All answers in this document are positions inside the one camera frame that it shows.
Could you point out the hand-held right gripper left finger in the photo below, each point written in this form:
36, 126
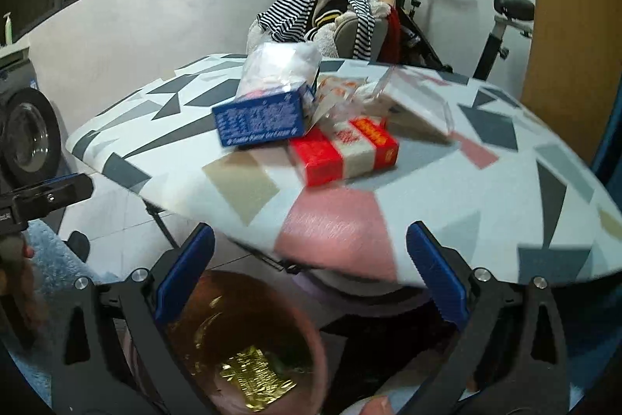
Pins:
187, 269

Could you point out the patterned ironing board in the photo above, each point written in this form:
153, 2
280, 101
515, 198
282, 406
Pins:
437, 181

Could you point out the clear plastic container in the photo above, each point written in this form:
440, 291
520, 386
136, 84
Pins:
413, 99

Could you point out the gold foil wrapper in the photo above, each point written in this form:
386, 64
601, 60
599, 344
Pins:
255, 376

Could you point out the white pump bottle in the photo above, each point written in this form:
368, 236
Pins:
8, 31

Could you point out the person's left hand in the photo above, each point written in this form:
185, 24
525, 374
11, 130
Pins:
22, 252

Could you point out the red and white box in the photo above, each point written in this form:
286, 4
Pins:
340, 155

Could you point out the orange wooden panel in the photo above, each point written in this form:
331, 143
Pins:
573, 31

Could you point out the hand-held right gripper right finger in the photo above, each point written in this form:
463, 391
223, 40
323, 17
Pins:
437, 271

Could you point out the black exercise bike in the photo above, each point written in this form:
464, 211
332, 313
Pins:
418, 21

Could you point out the black folding table legs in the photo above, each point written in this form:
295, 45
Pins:
163, 228

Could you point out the black round object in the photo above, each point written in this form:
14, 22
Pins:
78, 246

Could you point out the light blue fluffy cloth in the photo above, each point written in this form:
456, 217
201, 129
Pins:
48, 259

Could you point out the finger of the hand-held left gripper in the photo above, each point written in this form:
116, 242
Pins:
53, 196

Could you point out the clear plastic bag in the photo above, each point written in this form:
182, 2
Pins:
277, 65

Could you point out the brown round bin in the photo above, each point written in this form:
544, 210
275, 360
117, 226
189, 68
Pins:
252, 313

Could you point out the blue cardboard box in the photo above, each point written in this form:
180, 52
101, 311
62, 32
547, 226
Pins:
262, 121

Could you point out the grey washing machine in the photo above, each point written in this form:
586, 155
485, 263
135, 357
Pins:
26, 128

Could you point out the red cloth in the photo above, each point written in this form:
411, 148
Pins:
392, 38

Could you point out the orange and white snack packet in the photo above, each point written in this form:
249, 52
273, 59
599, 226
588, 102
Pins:
337, 91

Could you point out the striped shirt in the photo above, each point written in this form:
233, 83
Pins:
286, 6

